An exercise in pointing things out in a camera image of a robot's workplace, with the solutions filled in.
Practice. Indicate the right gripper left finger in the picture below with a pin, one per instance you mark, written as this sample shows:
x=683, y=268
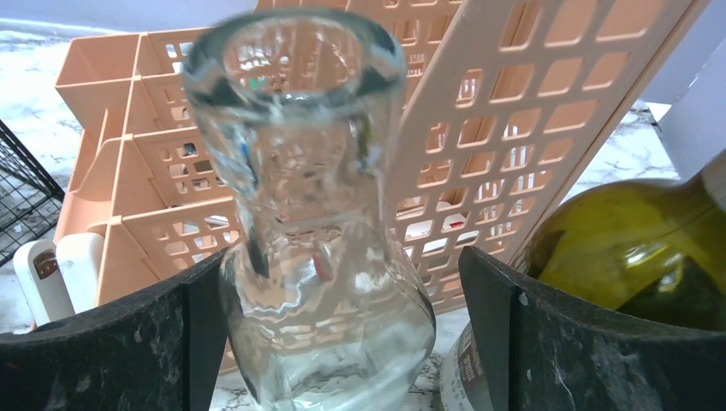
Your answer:
x=159, y=348

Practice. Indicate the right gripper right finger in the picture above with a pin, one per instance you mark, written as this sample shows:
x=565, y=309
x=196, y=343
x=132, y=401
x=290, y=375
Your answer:
x=534, y=347

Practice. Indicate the green wine bottle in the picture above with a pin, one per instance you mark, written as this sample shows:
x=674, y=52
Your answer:
x=653, y=249

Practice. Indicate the clear square glass bottle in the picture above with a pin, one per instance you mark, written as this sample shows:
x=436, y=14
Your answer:
x=299, y=109

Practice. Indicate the white tape dispenser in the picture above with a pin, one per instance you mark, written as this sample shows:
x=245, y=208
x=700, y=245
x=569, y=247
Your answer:
x=60, y=279

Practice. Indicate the peach plastic file organizer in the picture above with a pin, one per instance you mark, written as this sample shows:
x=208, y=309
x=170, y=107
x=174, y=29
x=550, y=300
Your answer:
x=506, y=103

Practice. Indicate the black wire wine rack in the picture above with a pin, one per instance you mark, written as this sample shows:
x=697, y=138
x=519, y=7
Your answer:
x=31, y=199

